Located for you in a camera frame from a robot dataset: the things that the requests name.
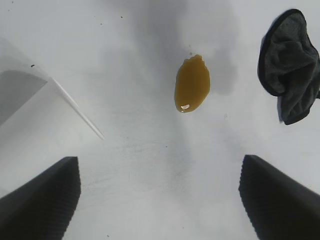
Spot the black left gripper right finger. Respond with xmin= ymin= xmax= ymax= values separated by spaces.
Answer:
xmin=238 ymin=154 xmax=320 ymax=240

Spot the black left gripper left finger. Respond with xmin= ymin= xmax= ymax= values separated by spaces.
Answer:
xmin=0 ymin=156 xmax=82 ymax=240

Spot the brown liquid spill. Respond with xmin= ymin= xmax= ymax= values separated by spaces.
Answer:
xmin=174 ymin=54 xmax=211 ymax=114

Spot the white paper cup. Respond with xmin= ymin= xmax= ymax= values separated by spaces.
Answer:
xmin=0 ymin=37 xmax=106 ymax=200

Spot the dark gray cloth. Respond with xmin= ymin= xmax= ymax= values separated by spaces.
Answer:
xmin=257 ymin=8 xmax=320 ymax=126

